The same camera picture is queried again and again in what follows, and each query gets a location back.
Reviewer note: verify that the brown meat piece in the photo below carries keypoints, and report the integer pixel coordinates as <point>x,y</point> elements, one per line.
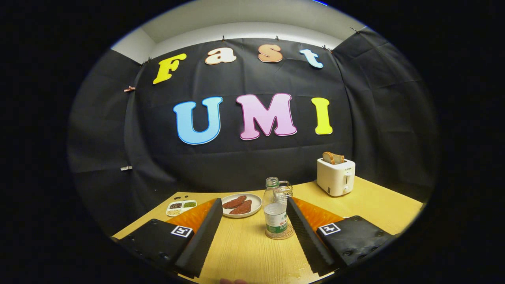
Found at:
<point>234,202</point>
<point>241,207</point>

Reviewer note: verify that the white round plate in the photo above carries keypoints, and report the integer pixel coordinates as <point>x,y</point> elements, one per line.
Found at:
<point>256,201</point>

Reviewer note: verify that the white compartment seasoning tray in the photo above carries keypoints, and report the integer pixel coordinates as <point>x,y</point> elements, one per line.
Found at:
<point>180,208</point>

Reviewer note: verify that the pink cloth clip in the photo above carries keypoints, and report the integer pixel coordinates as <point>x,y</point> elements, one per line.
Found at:
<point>129,88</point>

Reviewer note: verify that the toasted bread slice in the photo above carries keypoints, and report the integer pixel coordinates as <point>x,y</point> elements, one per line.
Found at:
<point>328,157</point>
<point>339,159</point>

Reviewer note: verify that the white toaster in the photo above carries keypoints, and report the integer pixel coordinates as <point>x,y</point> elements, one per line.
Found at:
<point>333,177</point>

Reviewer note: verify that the wooden table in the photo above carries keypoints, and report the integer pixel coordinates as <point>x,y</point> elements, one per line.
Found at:
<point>252,252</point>

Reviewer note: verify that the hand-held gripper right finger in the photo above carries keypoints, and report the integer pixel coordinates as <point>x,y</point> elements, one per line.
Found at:
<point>305,240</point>

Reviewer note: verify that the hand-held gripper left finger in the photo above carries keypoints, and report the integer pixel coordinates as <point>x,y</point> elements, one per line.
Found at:
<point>201,240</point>

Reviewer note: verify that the black backdrop cloth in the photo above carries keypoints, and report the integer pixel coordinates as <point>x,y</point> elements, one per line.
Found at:
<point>256,161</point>

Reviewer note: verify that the clear plastic juice bottle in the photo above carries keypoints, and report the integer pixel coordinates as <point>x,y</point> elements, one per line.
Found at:
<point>275,221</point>

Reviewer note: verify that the round wooden coaster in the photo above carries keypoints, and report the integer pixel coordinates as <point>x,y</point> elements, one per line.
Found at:
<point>291,232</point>

